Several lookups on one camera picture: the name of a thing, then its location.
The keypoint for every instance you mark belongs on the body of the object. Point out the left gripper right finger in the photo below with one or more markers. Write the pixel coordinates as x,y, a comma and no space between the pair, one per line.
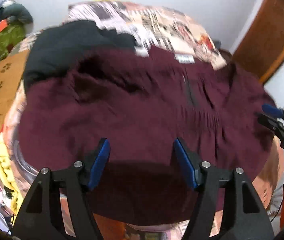
227,204

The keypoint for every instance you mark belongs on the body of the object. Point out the black folded garment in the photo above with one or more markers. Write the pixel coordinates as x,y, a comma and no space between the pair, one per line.
59,48

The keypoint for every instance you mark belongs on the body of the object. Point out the grey plush cushion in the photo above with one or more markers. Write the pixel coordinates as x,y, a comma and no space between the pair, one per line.
16,12

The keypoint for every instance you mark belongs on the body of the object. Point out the maroon button shirt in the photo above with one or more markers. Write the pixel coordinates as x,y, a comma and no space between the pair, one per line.
141,105

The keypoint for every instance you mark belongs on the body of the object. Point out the brown wooden door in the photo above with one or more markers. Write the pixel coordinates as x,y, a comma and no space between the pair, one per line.
261,51

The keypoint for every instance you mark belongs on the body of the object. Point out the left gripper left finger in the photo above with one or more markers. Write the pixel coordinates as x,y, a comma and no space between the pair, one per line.
40,216

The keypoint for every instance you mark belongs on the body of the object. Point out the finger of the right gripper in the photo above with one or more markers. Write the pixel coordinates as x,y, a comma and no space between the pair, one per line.
272,111

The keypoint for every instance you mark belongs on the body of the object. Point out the yellow knitted cloth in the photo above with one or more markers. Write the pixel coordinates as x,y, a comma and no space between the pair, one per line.
7,177

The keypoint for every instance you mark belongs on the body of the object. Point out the green patterned storage box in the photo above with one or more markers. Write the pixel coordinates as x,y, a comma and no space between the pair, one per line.
10,37

